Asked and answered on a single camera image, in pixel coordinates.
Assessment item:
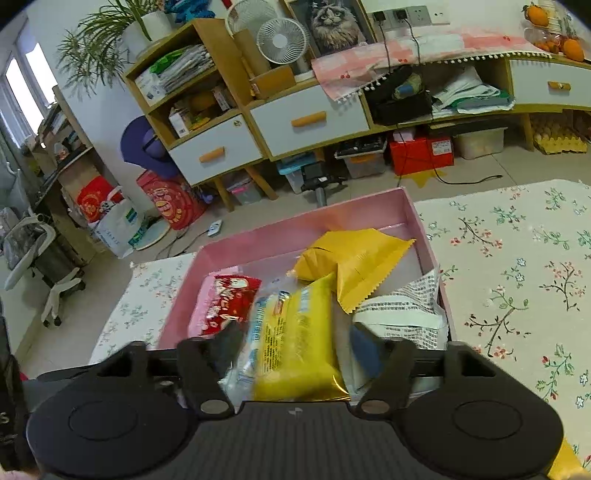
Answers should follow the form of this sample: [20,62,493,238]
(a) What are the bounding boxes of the tall wooden shelf cabinet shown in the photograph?
[124,18,278,213]

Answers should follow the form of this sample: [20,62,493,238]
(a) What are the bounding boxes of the black bag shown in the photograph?
[364,66,435,126]

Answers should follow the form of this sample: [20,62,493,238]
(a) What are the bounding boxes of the green yellow pouch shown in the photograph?
[392,73,424,100]

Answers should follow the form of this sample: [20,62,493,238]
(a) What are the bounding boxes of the green plastic bag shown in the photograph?
[148,51,186,75]

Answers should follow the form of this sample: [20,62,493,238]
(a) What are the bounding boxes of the white paper box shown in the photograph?
[547,0,591,42]

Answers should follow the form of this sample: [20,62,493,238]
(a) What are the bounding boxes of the low wooden cabinet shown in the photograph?
[245,78,375,162]

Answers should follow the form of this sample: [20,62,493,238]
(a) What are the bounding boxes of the white office chair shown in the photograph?
[0,205,87,328]

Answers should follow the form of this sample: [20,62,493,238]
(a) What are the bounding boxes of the blue fabric item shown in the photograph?
[164,0,218,24]

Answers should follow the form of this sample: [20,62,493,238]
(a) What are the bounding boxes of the purple hat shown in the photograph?
[120,115,182,182]

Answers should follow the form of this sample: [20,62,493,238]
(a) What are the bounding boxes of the potted green plant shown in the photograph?
[58,0,176,95]

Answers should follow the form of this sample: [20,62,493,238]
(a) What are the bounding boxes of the black camera stand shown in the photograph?
[299,161,348,207]

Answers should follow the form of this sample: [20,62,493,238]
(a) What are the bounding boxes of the black floor power cable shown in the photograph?
[397,134,504,186]

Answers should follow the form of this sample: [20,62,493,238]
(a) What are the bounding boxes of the yellow clear snack packet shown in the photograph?
[218,272,350,403]

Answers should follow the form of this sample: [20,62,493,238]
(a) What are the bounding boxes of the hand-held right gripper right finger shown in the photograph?
[349,323,497,420]

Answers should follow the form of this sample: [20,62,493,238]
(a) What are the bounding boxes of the white drawer orange handle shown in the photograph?
[509,58,591,112]
[249,85,371,158]
[167,113,264,186]

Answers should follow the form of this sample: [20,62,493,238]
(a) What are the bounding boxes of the red white snack packet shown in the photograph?
[202,274,262,337]

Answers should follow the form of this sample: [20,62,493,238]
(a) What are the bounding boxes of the tall brown cardboard box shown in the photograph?
[235,28,272,77]

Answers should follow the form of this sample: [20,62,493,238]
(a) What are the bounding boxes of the wooden bookshelf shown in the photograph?
[21,85,122,271]

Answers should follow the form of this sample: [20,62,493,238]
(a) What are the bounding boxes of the framed cat picture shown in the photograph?
[288,0,377,58]

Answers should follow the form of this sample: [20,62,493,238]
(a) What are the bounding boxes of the pink patterned table runner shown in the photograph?
[311,25,552,100]

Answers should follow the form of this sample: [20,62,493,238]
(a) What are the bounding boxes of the yellow jar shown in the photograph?
[188,90,218,121]

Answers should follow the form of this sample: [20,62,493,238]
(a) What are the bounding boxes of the large white fan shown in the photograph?
[225,0,283,35]

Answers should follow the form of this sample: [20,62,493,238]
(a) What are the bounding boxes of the white carton box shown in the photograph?
[135,69,168,106]

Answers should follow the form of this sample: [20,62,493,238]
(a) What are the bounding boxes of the pink lid storage box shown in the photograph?
[225,175,264,206]

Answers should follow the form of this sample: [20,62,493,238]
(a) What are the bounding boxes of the stack of white green bags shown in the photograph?
[430,66,515,116]

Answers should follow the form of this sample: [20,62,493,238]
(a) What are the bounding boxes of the white round floor base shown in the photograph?
[134,217,172,252]

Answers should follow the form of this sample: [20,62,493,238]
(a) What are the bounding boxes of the red cardboard box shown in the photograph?
[388,135,455,176]

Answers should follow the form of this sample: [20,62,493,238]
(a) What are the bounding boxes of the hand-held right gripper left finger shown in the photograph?
[95,322,244,420]

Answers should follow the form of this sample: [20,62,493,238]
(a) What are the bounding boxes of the pink cardboard box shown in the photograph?
[156,186,459,365]

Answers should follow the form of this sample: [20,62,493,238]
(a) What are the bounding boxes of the stack of newspapers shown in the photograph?
[159,44,216,94]

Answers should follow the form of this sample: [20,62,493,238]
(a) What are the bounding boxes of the white plastic shopping bag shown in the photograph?
[89,194,149,259]

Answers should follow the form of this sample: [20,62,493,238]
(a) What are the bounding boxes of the small white carton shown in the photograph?
[167,106,192,138]

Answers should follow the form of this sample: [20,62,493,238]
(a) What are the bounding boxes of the red gift bag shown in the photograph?
[76,175,124,223]

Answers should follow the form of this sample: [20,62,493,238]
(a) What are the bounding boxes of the black keyboard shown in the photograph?
[333,137,387,159]

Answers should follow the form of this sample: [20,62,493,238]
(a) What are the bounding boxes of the black charger plug cable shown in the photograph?
[373,10,393,72]
[393,8,422,63]

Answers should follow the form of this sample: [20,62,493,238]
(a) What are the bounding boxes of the floral tablecloth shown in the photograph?
[88,180,591,480]

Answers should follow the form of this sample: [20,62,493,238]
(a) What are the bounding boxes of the orange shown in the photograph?
[524,2,550,27]
[561,38,586,63]

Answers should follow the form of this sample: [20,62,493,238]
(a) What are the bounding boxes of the blue lid storage box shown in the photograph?
[276,156,315,195]

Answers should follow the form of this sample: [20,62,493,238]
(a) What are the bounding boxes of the small white desk fan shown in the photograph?
[256,17,311,77]

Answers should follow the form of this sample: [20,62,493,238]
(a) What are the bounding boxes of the pink wafer packet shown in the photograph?
[187,276,218,339]

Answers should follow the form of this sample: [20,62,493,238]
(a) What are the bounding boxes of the yellow egg tray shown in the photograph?
[530,124,589,155]

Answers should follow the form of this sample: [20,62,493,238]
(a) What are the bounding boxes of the white nut-print snack packet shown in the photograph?
[352,267,450,354]

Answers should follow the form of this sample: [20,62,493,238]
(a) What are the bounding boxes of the long wooden tv cabinet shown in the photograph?
[360,51,591,153]

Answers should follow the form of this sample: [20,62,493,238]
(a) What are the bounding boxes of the white clear storage box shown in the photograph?
[454,128,507,160]

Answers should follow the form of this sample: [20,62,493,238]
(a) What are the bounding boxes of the small brown boxes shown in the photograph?
[211,84,237,112]

